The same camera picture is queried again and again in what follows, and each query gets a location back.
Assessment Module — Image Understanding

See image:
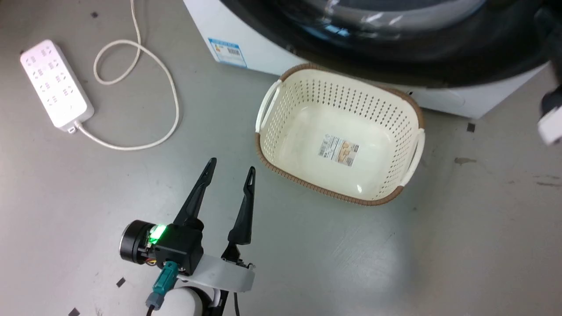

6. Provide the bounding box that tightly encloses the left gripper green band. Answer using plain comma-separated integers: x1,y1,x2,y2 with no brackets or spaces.
120,158,256,293

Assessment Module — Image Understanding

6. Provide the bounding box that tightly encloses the white front-load washing machine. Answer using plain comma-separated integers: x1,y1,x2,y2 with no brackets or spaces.
182,0,552,119

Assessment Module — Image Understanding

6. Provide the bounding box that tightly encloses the cream plastic laundry basket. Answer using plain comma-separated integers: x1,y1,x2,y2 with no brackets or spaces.
255,62,426,207

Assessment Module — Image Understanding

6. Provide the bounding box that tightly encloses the printed product label sticker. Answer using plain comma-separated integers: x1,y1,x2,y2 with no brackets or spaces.
318,133,360,168

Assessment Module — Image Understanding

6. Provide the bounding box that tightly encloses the blue energy label sticker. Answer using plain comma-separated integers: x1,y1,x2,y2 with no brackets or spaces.
207,37,248,68

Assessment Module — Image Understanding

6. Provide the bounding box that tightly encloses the white power strip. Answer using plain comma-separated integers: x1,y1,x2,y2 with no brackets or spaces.
20,39,95,134

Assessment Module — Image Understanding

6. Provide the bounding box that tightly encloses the teal connector camera cable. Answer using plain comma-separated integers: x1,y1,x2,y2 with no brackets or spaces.
145,261,179,316

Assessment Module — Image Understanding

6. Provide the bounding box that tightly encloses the white power strip cable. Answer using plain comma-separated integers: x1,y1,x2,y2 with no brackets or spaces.
75,0,181,151

